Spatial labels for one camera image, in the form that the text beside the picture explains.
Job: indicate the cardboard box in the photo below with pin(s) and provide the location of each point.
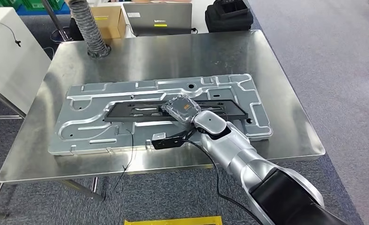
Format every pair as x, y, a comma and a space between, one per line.
110, 21

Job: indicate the black camera bracket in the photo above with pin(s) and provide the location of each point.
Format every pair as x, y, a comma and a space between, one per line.
172, 143

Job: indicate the blue shelving rack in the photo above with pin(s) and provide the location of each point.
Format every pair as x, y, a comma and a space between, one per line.
41, 11

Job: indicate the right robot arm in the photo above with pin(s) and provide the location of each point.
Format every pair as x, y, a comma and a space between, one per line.
249, 155

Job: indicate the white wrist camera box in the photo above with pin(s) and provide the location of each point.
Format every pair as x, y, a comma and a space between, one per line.
158, 136

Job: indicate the black bag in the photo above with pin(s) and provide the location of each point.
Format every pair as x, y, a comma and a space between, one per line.
228, 17

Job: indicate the black plastic panel part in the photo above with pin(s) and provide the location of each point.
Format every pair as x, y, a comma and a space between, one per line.
125, 113

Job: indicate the grey laptop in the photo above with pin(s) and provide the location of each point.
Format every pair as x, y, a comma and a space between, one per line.
158, 17

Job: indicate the yellow floor tape square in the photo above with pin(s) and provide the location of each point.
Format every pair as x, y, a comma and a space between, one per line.
172, 221

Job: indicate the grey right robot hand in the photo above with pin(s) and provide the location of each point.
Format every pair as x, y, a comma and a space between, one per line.
181, 110

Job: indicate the stainless steel workbench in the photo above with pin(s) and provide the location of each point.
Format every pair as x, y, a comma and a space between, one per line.
141, 56

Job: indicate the metal pole stand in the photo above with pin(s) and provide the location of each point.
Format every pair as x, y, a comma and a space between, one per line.
55, 18

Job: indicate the stamped grey metal plate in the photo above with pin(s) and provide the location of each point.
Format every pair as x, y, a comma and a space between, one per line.
88, 124

